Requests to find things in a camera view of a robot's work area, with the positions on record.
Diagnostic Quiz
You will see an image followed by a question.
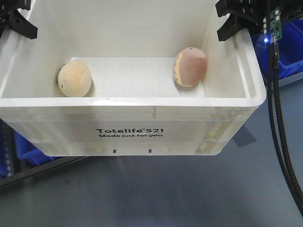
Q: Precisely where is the cream round plush toy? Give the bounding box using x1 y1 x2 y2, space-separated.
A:
57 60 92 97

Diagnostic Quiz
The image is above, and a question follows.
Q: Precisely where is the green circuit board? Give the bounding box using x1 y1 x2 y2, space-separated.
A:
263 7 282 44

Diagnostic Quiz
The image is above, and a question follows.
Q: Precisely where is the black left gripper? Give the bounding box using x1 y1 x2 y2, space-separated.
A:
0 0 38 39

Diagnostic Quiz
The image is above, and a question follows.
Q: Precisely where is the white plastic tote box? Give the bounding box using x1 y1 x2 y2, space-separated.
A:
0 0 266 156

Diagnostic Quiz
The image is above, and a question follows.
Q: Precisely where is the black braided cable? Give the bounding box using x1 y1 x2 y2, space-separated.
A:
266 0 303 209

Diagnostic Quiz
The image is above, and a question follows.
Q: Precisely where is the blue bin right side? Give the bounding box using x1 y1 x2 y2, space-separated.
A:
251 19 303 81

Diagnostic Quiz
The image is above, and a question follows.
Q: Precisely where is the brown round plush toy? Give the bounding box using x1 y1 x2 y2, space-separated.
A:
172 47 208 87

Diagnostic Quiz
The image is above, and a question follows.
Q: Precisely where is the steel shelf front rail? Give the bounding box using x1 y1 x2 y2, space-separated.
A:
0 156 89 189

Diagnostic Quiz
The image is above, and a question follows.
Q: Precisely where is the blue bin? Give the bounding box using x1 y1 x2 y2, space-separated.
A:
251 19 303 81
0 121 58 179

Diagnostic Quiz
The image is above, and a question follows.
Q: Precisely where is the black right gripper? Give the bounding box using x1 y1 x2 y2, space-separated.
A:
215 0 303 42

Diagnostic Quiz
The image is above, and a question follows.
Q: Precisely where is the blue bin left side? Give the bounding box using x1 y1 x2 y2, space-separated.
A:
0 121 58 179

